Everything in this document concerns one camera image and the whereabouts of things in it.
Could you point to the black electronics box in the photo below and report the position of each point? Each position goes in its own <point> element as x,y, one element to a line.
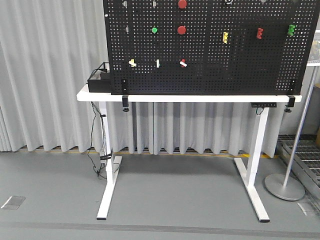
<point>102,85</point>

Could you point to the black perforated pegboard panel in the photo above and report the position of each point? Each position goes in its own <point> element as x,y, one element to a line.
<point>244,66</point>

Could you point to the green round push button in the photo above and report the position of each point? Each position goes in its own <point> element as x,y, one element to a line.
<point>154,30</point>

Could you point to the lower red mushroom button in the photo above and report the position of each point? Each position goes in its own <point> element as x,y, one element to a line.
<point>181,30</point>

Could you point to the red mushroom button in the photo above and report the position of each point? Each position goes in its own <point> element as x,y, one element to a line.
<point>182,4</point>
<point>181,30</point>

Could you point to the black desk control panel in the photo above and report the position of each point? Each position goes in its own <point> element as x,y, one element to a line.
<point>263,104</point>

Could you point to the white height-adjustable table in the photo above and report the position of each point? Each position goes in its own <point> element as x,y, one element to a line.
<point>247,172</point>

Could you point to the upper red mushroom button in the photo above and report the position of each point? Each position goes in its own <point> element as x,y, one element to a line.
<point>182,4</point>

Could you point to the grey pleated curtain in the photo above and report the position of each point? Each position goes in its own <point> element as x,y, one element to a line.
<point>49,48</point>

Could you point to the grey round-base pole stand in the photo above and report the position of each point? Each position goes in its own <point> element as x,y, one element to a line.
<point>283,186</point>

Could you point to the metal floor grating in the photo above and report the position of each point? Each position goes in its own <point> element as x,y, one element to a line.
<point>306,163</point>

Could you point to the left black clamp bracket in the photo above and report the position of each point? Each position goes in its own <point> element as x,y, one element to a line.
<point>125,94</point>

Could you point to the black clamp bracket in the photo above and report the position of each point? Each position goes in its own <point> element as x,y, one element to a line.
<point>125,94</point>
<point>291,102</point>

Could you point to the green-white toggle switch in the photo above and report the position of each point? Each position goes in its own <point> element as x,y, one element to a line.
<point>158,63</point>

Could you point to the red toggle switch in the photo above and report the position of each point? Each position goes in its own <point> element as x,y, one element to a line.
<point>183,63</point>

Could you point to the yellow toggle switch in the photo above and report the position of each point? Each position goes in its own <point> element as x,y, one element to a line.
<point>132,63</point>

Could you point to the right black clamp bracket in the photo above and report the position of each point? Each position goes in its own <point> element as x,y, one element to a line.
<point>291,102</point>

